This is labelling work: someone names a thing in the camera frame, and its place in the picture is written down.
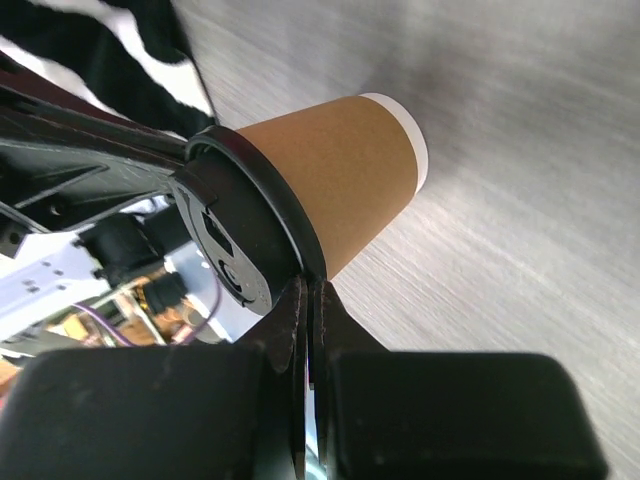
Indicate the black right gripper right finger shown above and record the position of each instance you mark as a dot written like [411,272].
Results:
[383,414]

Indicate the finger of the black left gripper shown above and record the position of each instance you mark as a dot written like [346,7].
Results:
[65,163]

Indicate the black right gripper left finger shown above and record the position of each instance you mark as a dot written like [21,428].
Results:
[223,411]

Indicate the brown paper coffee cup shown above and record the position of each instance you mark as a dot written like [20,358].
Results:
[353,163]

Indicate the black plastic cup lid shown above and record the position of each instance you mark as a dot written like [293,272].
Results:
[245,218]

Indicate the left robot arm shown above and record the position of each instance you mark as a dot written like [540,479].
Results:
[54,271]

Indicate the zebra print pillow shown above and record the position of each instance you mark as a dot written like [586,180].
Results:
[131,59]

